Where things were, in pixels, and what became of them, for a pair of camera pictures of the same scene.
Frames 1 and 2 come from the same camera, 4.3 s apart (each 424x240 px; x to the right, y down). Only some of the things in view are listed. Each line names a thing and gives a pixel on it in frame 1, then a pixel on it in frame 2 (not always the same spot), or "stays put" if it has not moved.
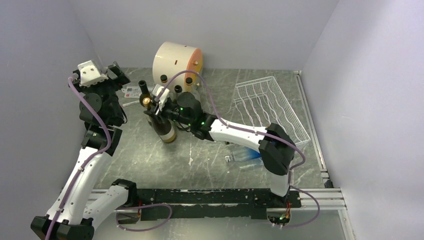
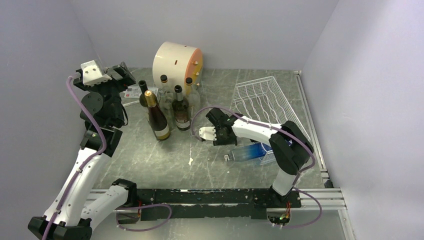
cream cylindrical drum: (171, 59) stays put
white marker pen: (130, 103) stays put
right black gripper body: (169, 112) → (221, 139)
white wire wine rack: (261, 103) stays put
